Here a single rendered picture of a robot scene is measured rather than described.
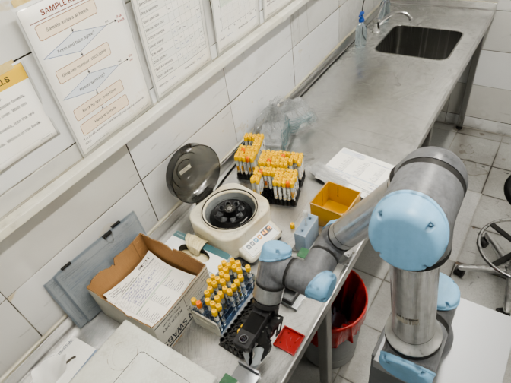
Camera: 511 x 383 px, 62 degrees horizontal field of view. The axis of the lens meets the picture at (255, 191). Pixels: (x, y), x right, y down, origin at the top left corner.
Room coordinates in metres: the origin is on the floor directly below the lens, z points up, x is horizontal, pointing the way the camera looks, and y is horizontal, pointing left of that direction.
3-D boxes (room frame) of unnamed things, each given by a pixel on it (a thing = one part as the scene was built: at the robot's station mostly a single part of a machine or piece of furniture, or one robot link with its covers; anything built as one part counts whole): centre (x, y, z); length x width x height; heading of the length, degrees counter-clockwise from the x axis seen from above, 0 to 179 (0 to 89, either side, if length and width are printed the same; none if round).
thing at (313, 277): (0.60, -0.10, 1.17); 0.11 x 0.11 x 0.08; 51
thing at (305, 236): (0.94, -0.15, 0.92); 0.10 x 0.07 x 0.10; 142
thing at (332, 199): (1.04, -0.27, 0.93); 0.13 x 0.13 x 0.10; 47
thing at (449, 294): (0.52, -0.37, 1.08); 0.13 x 0.12 x 0.14; 141
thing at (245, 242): (1.04, 0.09, 0.94); 0.30 x 0.24 x 0.12; 41
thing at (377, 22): (2.49, -1.02, 0.94); 0.24 x 0.17 x 0.14; 50
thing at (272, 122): (1.55, -0.11, 0.97); 0.26 x 0.17 x 0.19; 161
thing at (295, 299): (0.73, -0.04, 0.89); 0.09 x 0.05 x 0.04; 49
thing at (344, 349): (1.00, -0.21, 0.22); 0.38 x 0.37 x 0.44; 140
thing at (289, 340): (0.60, -0.02, 0.88); 0.07 x 0.07 x 0.01; 50
